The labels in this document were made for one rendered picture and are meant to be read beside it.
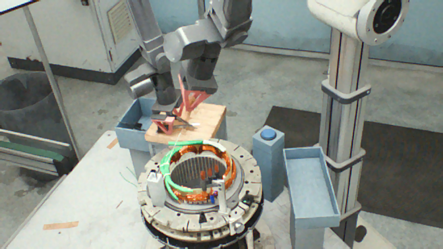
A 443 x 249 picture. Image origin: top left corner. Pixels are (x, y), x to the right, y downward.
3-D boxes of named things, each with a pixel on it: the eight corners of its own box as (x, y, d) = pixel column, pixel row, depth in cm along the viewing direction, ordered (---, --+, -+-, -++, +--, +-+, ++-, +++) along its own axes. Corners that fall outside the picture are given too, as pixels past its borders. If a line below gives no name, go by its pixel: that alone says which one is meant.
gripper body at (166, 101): (151, 114, 135) (145, 93, 130) (165, 92, 142) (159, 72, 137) (172, 116, 133) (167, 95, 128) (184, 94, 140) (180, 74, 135)
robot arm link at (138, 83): (168, 53, 122) (153, 39, 128) (128, 70, 119) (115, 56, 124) (177, 89, 130) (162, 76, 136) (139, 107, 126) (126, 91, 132)
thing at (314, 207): (331, 282, 132) (340, 215, 114) (293, 284, 132) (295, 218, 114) (316, 212, 151) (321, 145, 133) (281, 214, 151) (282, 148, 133)
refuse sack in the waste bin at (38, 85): (-7, 153, 274) (-32, 105, 252) (35, 112, 301) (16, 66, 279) (48, 166, 262) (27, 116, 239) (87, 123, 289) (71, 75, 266)
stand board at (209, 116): (146, 140, 144) (144, 134, 143) (169, 103, 158) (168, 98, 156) (207, 151, 139) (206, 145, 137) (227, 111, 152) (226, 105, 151)
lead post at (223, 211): (228, 217, 112) (225, 183, 105) (218, 214, 113) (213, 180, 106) (231, 211, 113) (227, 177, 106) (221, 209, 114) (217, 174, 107)
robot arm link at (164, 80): (173, 66, 128) (163, 57, 132) (149, 76, 125) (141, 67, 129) (177, 87, 132) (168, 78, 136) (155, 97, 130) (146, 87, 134)
